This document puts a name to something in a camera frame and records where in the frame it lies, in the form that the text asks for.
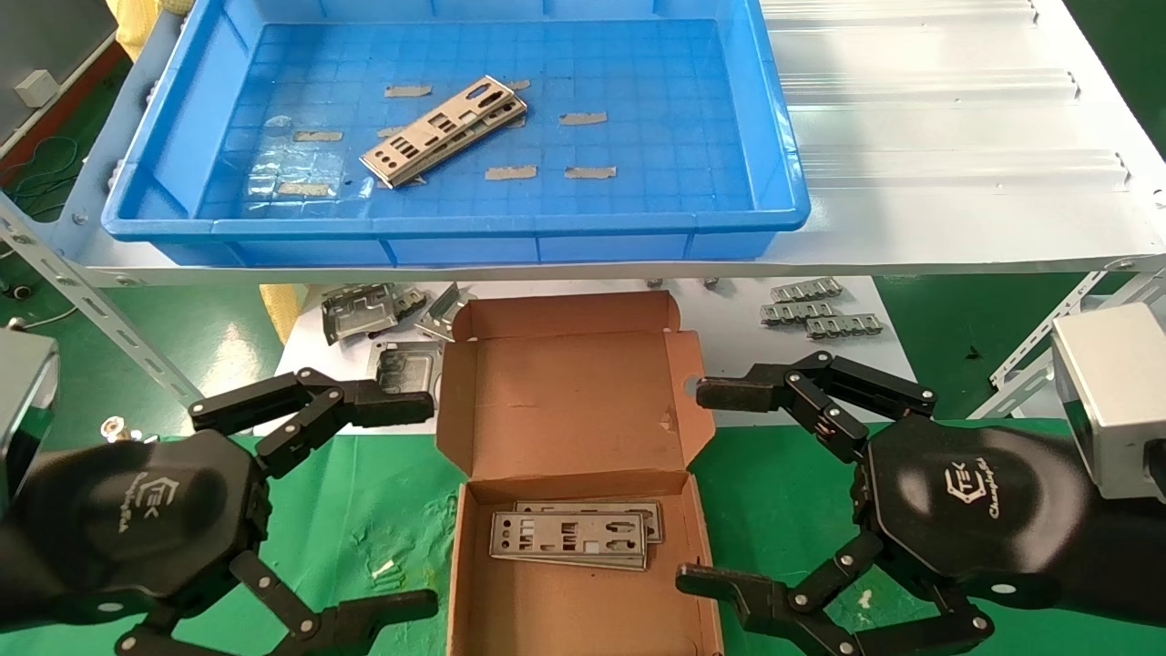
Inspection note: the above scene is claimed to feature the brown cardboard box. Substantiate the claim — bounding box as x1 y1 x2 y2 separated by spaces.
435 292 725 656

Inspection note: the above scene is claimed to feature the silver binder clip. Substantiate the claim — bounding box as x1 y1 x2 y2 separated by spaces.
100 415 151 445

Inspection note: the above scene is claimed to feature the yellow foam roll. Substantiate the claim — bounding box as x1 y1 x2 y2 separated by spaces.
105 0 197 60

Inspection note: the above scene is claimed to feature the notched metal strip part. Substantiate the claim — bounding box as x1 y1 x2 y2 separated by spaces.
806 313 884 340
771 277 844 303
761 302 836 326

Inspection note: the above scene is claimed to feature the white board sheet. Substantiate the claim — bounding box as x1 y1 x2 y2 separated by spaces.
253 278 919 436

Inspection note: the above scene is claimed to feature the angled metal bracket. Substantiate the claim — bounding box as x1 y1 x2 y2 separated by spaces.
414 282 476 343

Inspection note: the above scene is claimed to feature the large stamped metal bracket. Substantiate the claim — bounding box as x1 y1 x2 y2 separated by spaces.
322 283 402 345

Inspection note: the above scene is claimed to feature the perforated steel angle brace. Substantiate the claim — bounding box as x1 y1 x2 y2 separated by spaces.
967 273 1166 420
0 196 203 406
988 271 1108 388

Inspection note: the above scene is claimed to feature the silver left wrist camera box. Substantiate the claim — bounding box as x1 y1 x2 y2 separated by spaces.
0 330 58 511

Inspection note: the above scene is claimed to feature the square metal frame part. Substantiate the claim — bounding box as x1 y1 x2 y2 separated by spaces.
367 340 445 402

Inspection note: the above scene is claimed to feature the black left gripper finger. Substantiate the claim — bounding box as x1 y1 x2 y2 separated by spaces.
189 366 435 478

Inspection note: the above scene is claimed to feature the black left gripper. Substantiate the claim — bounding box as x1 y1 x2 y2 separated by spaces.
0 428 440 656

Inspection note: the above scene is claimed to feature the translucent corrugated sheet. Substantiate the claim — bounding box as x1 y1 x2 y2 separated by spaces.
761 0 1135 192

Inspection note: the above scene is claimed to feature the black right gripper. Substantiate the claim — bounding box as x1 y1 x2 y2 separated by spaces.
675 351 1166 656

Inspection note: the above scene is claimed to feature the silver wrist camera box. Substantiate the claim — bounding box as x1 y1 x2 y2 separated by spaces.
0 330 58 511
1050 303 1166 502

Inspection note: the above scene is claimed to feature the blue plastic tray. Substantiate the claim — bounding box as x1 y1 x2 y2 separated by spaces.
100 0 812 267

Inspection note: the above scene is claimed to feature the white wall socket box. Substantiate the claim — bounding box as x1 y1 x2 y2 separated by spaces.
15 69 60 108

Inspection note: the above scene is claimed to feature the green cloth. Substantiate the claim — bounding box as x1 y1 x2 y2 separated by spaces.
0 421 1166 656

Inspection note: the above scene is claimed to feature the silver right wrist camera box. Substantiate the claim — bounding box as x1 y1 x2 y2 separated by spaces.
1050 303 1166 502

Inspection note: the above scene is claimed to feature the yellow foam block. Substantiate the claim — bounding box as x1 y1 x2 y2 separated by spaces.
260 284 306 345

